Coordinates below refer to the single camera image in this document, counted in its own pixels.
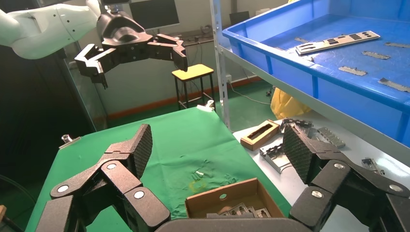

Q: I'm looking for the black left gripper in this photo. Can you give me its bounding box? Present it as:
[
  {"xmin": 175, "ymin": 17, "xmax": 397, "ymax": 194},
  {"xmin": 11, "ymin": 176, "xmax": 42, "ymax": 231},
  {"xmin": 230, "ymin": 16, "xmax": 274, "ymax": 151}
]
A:
[{"xmin": 74, "ymin": 11, "xmax": 189, "ymax": 89}]

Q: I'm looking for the yellow plastic bag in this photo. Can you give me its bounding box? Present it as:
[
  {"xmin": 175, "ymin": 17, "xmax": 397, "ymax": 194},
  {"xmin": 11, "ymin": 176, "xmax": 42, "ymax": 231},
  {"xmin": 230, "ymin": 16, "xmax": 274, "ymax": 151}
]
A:
[{"xmin": 270, "ymin": 87, "xmax": 312, "ymax": 120}]

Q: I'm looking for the yellow top stool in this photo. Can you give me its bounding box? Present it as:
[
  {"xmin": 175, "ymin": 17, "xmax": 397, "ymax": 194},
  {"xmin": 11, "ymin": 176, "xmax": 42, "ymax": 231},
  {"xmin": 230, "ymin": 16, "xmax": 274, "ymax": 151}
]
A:
[{"xmin": 171, "ymin": 63, "xmax": 215, "ymax": 111}]

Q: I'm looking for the small black monitor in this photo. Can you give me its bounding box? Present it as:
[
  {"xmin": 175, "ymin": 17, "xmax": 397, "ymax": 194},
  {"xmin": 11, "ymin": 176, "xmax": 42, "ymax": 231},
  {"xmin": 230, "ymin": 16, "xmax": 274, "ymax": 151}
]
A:
[{"xmin": 229, "ymin": 11, "xmax": 251, "ymax": 26}]

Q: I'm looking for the brown rectangular holder block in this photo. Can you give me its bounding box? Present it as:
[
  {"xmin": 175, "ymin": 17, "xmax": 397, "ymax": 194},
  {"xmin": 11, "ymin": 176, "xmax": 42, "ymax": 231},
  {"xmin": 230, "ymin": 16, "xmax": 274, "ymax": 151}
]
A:
[{"xmin": 240, "ymin": 119, "xmax": 280, "ymax": 152}]

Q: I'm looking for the dark metal frame bracket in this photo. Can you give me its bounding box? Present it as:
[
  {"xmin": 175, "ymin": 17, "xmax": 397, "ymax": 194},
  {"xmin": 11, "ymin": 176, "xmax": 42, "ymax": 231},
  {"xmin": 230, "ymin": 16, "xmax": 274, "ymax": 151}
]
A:
[{"xmin": 280, "ymin": 117, "xmax": 314, "ymax": 133}]

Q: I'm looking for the large black monitor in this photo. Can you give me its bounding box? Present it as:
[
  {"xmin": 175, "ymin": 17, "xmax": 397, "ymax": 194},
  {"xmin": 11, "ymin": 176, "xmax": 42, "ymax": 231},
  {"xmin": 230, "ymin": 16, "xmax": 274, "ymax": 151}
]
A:
[{"xmin": 128, "ymin": 0, "xmax": 181, "ymax": 32}]

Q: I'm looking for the blue plastic tray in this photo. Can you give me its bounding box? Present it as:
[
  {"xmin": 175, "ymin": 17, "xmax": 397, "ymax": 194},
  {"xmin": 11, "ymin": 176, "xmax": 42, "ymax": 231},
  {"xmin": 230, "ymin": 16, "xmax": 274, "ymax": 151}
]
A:
[{"xmin": 221, "ymin": 0, "xmax": 410, "ymax": 148}]

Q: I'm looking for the dark glass cabinet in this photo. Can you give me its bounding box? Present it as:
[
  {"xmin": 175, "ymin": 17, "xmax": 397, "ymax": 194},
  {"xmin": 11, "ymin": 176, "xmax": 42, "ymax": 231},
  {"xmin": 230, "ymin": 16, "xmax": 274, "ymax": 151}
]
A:
[{"xmin": 0, "ymin": 42, "xmax": 109, "ymax": 193}]

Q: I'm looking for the white metal shelf rack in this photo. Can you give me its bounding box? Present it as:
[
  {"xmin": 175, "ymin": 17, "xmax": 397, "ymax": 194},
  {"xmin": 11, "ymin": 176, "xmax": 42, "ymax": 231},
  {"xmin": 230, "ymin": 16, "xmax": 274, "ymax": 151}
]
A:
[{"xmin": 209, "ymin": 0, "xmax": 410, "ymax": 168}]

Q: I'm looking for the white floor cable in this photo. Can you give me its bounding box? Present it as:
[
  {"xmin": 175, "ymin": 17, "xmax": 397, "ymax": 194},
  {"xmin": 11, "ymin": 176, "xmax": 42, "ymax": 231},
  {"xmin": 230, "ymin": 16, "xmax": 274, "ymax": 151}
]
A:
[{"xmin": 229, "ymin": 81, "xmax": 272, "ymax": 106}]

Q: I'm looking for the folded sheet metal bracket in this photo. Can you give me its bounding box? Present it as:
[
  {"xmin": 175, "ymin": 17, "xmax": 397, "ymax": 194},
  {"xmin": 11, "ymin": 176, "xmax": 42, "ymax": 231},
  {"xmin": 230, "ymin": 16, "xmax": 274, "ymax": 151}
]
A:
[{"xmin": 315, "ymin": 127, "xmax": 347, "ymax": 149}]

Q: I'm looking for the short slotted metal strip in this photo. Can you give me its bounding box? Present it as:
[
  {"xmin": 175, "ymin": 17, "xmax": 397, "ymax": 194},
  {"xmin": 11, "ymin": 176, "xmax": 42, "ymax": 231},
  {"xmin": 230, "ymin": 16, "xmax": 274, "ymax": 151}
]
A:
[{"xmin": 361, "ymin": 157, "xmax": 386, "ymax": 176}]

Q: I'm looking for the silver I/O shield plate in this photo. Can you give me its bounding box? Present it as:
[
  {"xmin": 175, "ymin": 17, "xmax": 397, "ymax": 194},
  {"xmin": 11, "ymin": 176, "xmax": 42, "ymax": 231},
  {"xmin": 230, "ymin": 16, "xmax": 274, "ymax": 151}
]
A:
[
  {"xmin": 230, "ymin": 203, "xmax": 257, "ymax": 218},
  {"xmin": 253, "ymin": 207, "xmax": 271, "ymax": 219},
  {"xmin": 294, "ymin": 30, "xmax": 381, "ymax": 56},
  {"xmin": 206, "ymin": 209, "xmax": 239, "ymax": 219}
]

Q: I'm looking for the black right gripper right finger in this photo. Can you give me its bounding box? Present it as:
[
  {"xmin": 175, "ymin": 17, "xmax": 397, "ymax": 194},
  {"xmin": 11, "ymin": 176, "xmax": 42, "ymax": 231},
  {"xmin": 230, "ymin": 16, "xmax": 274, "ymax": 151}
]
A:
[{"xmin": 282, "ymin": 123, "xmax": 410, "ymax": 232}]

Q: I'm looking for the brown cardboard box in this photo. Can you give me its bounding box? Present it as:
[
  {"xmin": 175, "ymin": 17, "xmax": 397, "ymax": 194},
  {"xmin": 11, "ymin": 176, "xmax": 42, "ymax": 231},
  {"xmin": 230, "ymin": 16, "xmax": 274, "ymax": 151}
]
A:
[{"xmin": 185, "ymin": 177, "xmax": 285, "ymax": 220}]

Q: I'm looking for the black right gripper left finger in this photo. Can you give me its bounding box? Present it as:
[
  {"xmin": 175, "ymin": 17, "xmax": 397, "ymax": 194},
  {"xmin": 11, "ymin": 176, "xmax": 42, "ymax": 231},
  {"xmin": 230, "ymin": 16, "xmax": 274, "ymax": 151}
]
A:
[{"xmin": 35, "ymin": 124, "xmax": 171, "ymax": 232}]

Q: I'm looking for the square metal window bracket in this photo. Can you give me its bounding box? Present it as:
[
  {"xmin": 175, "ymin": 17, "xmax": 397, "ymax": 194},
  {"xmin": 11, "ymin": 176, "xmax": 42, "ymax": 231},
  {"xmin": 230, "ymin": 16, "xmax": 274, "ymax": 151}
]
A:
[{"xmin": 259, "ymin": 142, "xmax": 293, "ymax": 174}]

